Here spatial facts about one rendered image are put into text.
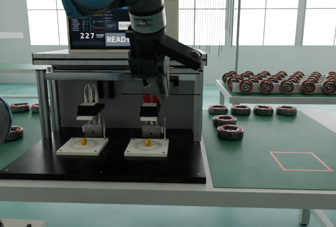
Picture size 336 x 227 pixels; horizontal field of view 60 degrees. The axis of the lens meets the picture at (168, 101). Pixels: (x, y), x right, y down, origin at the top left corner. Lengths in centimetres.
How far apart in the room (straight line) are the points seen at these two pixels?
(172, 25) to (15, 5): 754
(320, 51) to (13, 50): 775
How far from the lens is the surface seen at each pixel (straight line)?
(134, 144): 111
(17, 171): 104
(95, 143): 115
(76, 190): 93
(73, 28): 122
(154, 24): 61
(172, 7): 116
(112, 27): 118
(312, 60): 811
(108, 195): 91
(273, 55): 778
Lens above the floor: 117
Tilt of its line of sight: 12 degrees down
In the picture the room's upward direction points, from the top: straight up
